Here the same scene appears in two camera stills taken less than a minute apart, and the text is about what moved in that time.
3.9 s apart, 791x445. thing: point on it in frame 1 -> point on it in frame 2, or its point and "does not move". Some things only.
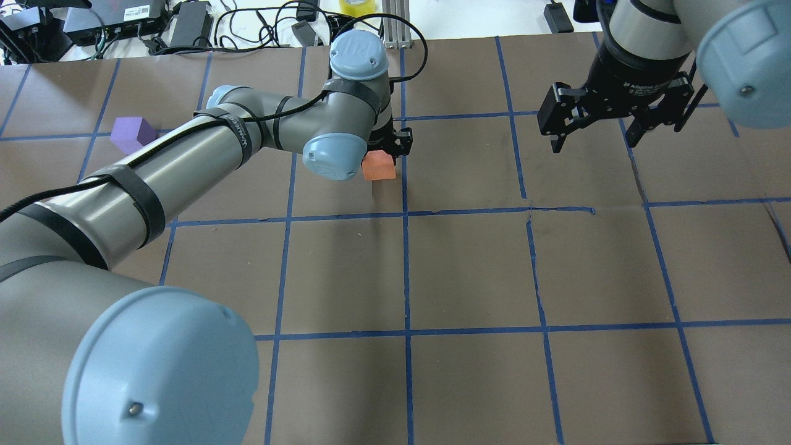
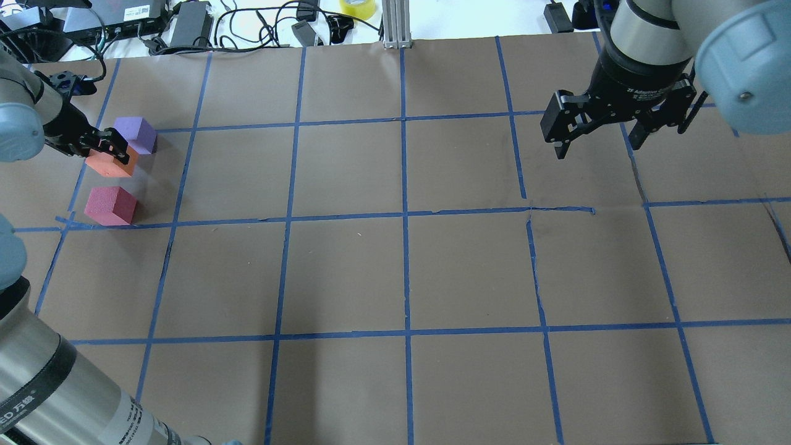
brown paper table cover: x=497 y=292 does not move
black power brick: x=557 y=18 does not move
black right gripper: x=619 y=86 does not move
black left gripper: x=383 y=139 -> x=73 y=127
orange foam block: x=378 y=164 -> x=105 y=164
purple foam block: x=130 y=133 does not move
